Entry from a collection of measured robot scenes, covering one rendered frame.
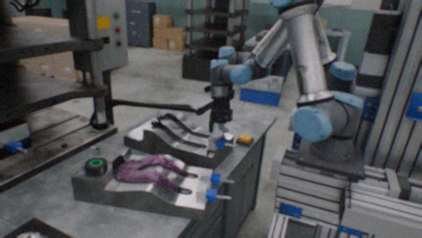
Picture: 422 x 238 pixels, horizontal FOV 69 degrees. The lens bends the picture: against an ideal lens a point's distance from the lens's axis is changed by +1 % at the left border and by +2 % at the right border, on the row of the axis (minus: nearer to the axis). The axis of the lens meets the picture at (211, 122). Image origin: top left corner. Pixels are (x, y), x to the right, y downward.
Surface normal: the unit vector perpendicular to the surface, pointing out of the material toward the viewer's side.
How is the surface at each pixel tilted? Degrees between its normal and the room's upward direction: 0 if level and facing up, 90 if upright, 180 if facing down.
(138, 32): 90
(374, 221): 90
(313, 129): 97
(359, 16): 90
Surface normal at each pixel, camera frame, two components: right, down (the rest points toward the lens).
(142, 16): -0.28, 0.37
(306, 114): -0.73, 0.34
